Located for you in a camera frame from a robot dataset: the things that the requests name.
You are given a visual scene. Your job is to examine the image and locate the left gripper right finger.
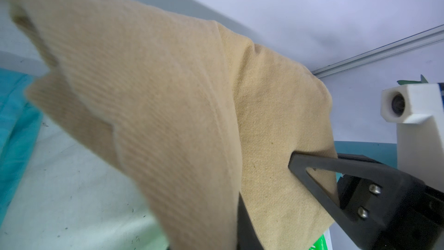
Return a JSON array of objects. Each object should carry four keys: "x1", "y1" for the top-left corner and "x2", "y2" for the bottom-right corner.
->
[{"x1": 289, "y1": 152, "x2": 444, "y2": 250}]

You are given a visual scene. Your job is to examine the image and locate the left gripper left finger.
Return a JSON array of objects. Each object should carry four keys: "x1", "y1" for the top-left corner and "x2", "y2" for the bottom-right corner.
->
[{"x1": 237, "y1": 194, "x2": 264, "y2": 250}]

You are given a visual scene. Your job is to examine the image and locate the green plastic basket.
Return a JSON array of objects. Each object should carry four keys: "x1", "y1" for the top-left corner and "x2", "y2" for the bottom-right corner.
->
[{"x1": 309, "y1": 235, "x2": 328, "y2": 250}]

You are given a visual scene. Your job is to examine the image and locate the beige pants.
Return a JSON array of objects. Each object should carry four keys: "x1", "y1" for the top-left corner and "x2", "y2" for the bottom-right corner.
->
[{"x1": 9, "y1": 0, "x2": 336, "y2": 250}]

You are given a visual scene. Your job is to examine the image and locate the teal pants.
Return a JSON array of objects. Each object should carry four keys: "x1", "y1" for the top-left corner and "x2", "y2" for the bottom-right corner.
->
[{"x1": 1, "y1": 69, "x2": 43, "y2": 221}]

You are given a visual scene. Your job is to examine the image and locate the artificial plant bouquet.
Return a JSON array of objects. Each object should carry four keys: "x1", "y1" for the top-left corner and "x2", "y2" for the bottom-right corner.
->
[{"x1": 397, "y1": 75, "x2": 429, "y2": 85}]

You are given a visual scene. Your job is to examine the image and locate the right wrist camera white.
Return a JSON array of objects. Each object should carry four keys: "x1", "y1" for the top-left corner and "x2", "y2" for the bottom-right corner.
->
[{"x1": 380, "y1": 83, "x2": 444, "y2": 192}]

